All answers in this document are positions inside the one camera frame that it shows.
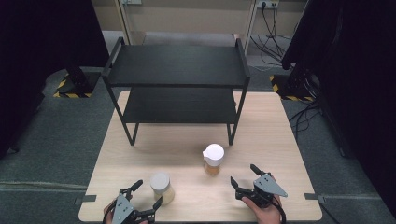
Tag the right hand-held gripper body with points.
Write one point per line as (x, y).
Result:
(264, 186)

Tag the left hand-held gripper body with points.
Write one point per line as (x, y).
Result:
(123, 210)

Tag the pale powder jar grey lid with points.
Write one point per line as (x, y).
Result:
(160, 182)

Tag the orange powder jar white lid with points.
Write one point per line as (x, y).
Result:
(214, 154)

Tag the black two-tier shelf rack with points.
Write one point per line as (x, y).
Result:
(177, 65)

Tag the person's left hand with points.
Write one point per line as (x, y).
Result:
(109, 211)

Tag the person's right hand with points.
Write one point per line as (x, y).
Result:
(267, 216)

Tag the dark grey tape strip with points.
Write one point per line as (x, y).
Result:
(85, 199)
(314, 197)

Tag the black stand hazard-striped base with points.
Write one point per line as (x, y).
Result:
(295, 87)
(77, 82)

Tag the black curtain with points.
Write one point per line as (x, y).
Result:
(358, 77)
(40, 46)

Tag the white wall power outlet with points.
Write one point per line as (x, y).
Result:
(267, 3)

